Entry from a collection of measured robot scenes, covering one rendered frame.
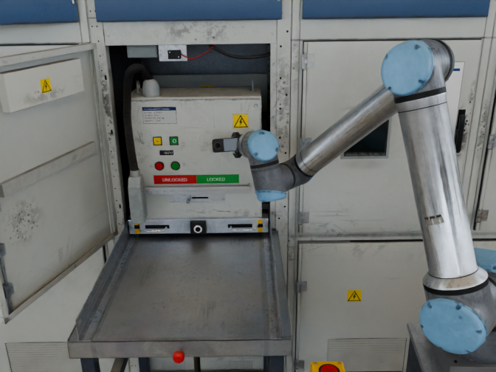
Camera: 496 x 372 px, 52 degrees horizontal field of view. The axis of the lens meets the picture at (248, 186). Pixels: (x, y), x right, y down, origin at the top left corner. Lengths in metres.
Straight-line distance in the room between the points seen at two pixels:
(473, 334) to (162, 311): 0.86
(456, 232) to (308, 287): 1.01
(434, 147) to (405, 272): 1.06
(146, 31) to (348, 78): 0.72
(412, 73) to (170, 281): 1.01
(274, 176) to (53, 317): 1.25
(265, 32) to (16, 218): 1.01
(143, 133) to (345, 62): 0.76
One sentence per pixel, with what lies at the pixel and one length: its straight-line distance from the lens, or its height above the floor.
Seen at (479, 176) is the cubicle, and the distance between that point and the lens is 2.14.
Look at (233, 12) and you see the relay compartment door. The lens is 1.81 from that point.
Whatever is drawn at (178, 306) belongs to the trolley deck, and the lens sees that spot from 1.60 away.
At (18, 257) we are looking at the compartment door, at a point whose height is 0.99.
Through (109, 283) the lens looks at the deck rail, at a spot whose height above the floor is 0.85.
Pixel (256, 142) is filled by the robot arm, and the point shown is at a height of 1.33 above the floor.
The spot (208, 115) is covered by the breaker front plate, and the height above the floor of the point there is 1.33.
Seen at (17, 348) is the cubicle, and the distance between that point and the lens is 2.53.
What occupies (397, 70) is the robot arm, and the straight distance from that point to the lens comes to 1.20.
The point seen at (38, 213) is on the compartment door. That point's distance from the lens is 1.74.
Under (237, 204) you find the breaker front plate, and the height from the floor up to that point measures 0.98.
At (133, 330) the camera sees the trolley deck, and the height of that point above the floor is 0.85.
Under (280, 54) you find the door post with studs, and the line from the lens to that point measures 1.84.
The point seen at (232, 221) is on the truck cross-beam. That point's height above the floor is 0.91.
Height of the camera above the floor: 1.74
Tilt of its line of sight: 21 degrees down
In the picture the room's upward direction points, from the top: 1 degrees counter-clockwise
